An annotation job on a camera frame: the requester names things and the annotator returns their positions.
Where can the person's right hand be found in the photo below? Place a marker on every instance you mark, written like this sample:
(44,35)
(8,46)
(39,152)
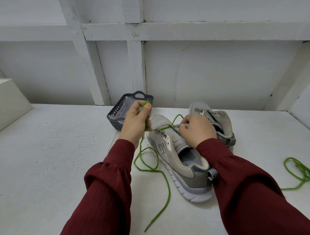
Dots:
(198,131)

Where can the person's left hand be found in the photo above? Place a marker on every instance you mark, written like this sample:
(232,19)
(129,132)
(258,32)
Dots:
(134,123)

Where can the grey mesh shoe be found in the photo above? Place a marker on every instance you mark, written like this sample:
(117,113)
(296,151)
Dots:
(220,118)
(193,179)

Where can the green shoelace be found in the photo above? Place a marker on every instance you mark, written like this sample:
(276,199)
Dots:
(289,160)
(168,191)

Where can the person's left forearm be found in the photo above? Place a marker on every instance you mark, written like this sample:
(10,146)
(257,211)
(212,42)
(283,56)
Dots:
(101,193)

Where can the person's right forearm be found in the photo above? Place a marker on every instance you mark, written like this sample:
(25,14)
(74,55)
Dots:
(256,193)

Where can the clear plastic bag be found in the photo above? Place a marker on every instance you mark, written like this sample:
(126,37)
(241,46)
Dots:
(123,106)

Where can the dark plastic lattice basket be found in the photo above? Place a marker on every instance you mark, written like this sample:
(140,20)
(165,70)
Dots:
(114,118)

